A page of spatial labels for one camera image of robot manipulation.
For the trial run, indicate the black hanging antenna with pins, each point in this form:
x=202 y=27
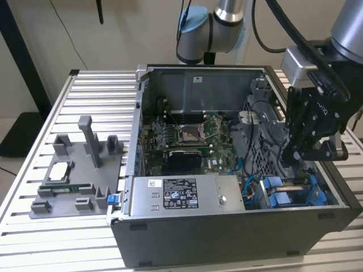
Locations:
x=99 y=12

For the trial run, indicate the CPU socket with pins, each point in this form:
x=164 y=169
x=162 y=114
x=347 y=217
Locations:
x=188 y=136

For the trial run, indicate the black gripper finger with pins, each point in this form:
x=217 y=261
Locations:
x=296 y=119
x=323 y=151

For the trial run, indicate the blue case latch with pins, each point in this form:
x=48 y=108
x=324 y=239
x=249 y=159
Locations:
x=113 y=199

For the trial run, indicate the silver power supply unit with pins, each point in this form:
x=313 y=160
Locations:
x=141 y=198

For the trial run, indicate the grey parts rack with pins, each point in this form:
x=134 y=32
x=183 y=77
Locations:
x=82 y=173

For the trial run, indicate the silver CPU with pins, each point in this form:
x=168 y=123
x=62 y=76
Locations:
x=59 y=171

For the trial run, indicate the grey disk bay cage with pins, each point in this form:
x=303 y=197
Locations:
x=263 y=147

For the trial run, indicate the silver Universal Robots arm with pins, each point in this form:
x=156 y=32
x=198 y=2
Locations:
x=195 y=39

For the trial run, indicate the green RAM stick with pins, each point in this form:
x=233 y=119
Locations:
x=76 y=188

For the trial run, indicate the black graphics card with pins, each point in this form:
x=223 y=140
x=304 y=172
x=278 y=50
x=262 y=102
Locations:
x=184 y=160

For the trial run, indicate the green motherboard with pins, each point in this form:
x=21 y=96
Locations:
x=224 y=158

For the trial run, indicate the hard disk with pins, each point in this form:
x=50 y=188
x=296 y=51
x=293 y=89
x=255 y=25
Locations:
x=273 y=183
x=279 y=199

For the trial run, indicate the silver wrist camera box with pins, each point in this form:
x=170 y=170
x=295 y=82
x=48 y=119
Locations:
x=297 y=65

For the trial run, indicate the black open PC case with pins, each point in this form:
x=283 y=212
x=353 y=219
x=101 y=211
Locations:
x=198 y=241

